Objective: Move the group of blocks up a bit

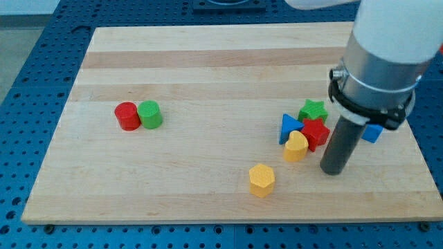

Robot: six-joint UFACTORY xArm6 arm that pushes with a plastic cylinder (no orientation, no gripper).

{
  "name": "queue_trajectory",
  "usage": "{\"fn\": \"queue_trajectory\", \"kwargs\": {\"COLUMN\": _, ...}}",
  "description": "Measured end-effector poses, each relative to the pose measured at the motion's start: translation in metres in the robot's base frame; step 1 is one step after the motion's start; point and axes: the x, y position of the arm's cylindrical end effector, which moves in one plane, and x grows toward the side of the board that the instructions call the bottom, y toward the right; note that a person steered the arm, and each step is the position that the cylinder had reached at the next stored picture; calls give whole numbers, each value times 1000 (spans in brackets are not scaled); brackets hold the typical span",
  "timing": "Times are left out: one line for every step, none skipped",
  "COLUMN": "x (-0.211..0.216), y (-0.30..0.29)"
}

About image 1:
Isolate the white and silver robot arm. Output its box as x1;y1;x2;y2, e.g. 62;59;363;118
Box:
329;0;442;130

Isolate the light wooden board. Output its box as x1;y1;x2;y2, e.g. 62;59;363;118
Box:
21;22;442;225

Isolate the yellow hexagon block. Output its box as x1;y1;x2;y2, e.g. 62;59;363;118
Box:
248;164;275;198

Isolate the blue triangle block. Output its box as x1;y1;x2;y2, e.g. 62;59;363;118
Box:
279;113;305;145

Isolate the green cylinder block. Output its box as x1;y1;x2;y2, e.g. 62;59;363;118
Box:
137;100;163;129

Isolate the yellow heart block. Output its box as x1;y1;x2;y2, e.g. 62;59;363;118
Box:
283;131;309;162

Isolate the green star block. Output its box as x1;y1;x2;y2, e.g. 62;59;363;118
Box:
297;99;329;123

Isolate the red star block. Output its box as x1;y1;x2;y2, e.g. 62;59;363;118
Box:
301;118;330;151

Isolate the red cylinder block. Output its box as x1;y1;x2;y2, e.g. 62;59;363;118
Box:
114;102;141;131

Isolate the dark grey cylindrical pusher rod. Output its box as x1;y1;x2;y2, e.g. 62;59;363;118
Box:
320;116;365;175

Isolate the blue cube block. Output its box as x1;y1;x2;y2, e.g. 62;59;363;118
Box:
361;124;383;143

